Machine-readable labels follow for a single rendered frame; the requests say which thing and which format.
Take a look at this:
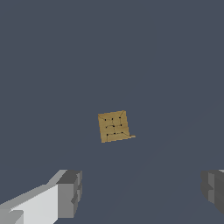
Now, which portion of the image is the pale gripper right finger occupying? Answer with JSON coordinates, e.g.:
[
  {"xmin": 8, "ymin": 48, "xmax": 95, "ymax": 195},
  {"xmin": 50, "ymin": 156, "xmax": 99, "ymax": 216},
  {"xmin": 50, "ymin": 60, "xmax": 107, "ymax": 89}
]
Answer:
[{"xmin": 199, "ymin": 169, "xmax": 224, "ymax": 216}]

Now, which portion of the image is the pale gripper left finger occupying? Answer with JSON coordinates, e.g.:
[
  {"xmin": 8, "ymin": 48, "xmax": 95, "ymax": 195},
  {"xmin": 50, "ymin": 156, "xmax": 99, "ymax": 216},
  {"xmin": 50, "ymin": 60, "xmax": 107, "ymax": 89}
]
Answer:
[{"xmin": 0, "ymin": 169, "xmax": 83, "ymax": 224}]

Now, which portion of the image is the tan wooden block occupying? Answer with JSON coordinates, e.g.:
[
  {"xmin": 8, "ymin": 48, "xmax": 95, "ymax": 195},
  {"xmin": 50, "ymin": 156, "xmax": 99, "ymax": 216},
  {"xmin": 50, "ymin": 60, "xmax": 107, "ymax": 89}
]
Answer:
[{"xmin": 97, "ymin": 109, "xmax": 137, "ymax": 144}]

